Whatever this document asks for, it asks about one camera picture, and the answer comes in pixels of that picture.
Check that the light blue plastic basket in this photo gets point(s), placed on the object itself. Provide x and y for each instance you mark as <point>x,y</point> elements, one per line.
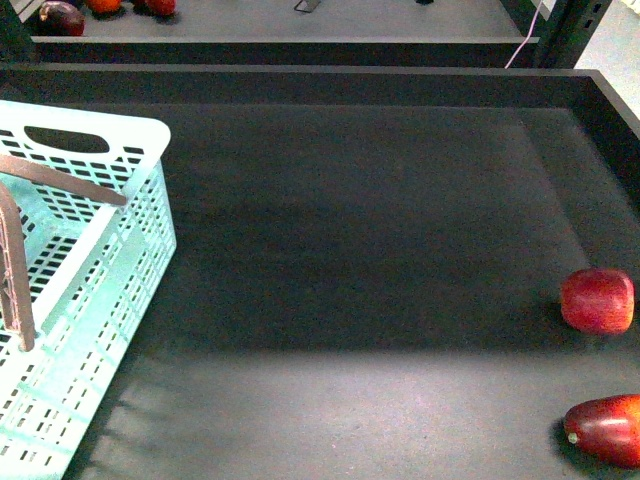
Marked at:
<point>93,269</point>

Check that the brown basket handle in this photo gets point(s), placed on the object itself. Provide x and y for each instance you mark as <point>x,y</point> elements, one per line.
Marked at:
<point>34,172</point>
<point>16,304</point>

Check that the red apple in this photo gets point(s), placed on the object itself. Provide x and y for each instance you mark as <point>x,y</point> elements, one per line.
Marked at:
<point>598,301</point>

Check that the red fruit on shelf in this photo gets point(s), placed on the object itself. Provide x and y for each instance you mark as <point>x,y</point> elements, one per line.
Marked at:
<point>162,8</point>

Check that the orange fruit on shelf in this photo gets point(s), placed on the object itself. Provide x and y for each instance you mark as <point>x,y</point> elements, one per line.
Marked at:
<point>103,7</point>

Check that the red mango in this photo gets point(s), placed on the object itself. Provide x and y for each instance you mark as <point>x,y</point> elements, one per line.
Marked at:
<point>606,428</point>

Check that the dark purple fruit on shelf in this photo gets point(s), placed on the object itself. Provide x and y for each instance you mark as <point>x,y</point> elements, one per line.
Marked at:
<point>60,18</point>

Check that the metal bracket on shelf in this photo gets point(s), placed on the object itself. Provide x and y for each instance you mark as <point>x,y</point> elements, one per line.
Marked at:
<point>306,6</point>

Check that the black shelf post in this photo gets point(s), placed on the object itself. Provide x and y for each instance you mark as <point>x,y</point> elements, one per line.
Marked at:
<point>567,32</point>

